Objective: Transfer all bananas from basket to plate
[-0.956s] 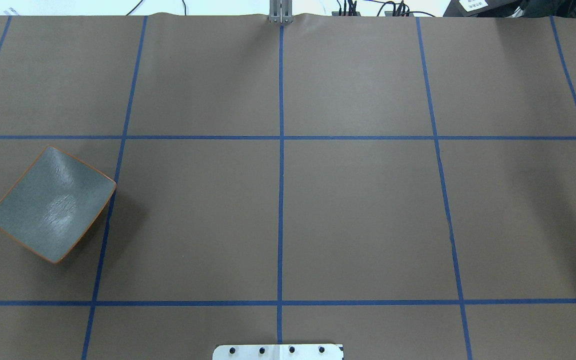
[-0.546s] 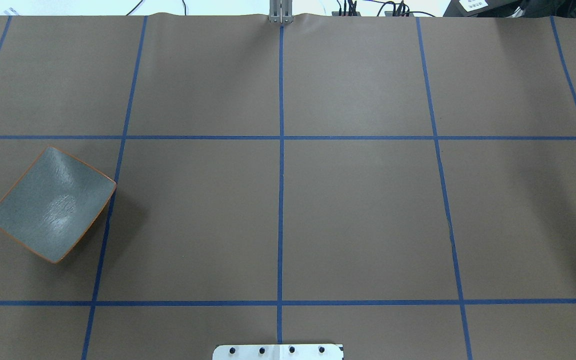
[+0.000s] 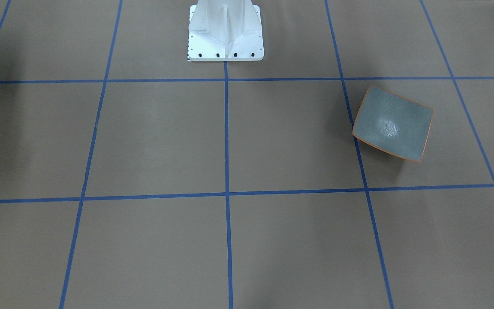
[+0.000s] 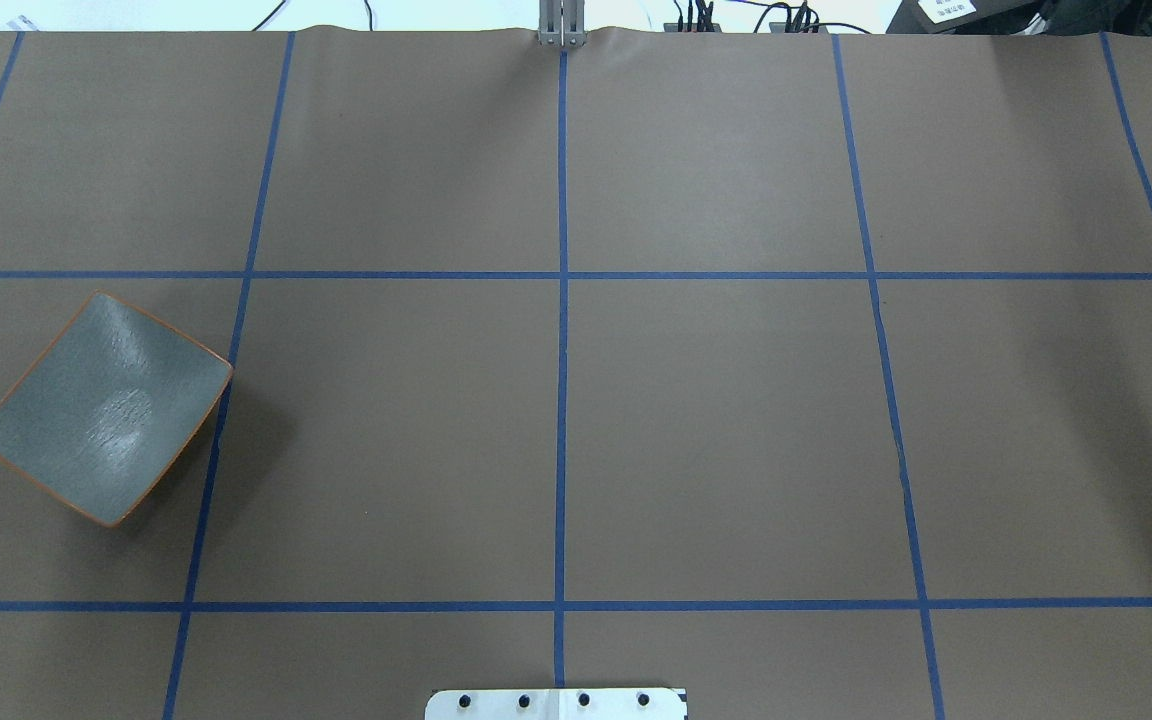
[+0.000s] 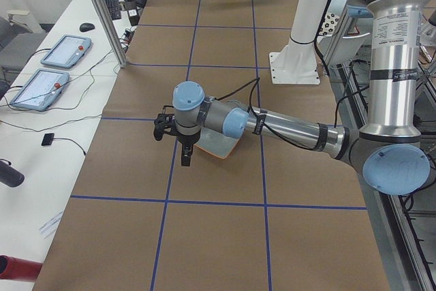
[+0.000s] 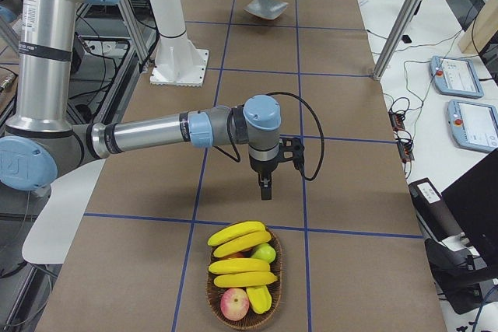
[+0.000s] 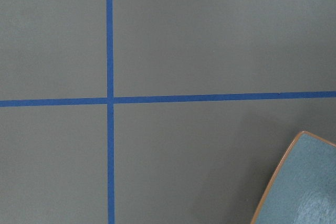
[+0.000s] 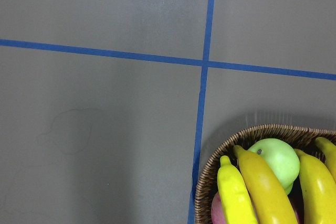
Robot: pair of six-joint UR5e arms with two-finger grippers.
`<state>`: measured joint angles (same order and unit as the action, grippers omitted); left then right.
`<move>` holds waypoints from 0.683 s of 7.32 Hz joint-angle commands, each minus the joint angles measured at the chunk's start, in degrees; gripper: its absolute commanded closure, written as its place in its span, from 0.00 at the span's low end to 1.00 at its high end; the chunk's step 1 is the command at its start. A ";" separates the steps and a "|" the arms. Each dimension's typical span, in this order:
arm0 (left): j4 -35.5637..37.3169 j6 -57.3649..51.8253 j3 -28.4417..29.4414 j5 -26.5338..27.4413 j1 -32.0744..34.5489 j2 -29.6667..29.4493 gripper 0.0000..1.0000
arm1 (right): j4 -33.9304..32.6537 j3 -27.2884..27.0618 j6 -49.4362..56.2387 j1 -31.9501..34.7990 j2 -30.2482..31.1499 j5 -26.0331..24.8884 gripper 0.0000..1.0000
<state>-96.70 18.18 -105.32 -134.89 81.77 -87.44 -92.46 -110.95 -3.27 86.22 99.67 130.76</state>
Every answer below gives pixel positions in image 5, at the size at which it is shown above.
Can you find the grey square plate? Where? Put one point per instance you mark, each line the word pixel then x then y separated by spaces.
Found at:
pixel 215 143

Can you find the black handle grip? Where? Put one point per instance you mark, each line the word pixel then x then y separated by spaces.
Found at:
pixel 9 175

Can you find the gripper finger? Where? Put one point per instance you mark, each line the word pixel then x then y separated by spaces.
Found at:
pixel 189 151
pixel 183 156

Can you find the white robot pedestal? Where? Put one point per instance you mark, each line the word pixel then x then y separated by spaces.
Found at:
pixel 296 64

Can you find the black computer mouse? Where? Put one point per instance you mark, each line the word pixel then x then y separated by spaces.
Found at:
pixel 86 26

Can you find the lower teach pendant tablet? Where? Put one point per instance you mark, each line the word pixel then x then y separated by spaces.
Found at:
pixel 41 90

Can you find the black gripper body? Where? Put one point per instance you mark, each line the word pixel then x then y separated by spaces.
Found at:
pixel 187 139

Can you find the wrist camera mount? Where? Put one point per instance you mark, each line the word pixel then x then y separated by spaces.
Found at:
pixel 164 124

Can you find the aluminium frame post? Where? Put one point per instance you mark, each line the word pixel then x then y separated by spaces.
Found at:
pixel 110 31

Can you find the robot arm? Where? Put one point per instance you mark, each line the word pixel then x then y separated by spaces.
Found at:
pixel 385 151

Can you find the teach pendant tablet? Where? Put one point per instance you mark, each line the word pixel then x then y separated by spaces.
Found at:
pixel 41 90
pixel 67 52

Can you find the red cylinder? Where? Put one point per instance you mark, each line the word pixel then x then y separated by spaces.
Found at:
pixel 18 269

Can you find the upper teach pendant tablet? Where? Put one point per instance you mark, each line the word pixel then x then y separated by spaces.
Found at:
pixel 67 52

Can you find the small black box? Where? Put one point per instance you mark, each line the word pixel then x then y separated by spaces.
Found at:
pixel 47 139

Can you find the black keyboard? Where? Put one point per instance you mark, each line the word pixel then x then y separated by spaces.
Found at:
pixel 114 9

